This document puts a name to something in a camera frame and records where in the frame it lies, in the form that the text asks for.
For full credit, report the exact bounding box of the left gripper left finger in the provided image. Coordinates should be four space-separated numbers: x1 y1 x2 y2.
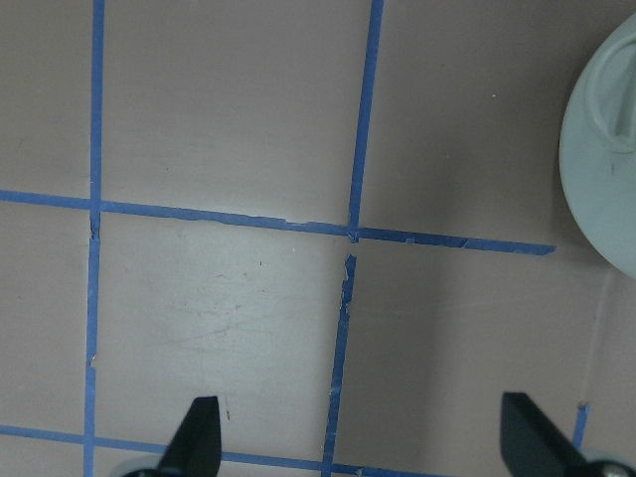
156 397 221 477

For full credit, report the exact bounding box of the pale green cooking pot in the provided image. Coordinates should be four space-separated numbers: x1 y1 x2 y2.
558 16 635 277

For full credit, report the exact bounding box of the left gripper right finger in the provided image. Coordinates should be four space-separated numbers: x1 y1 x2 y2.
499 392 587 477

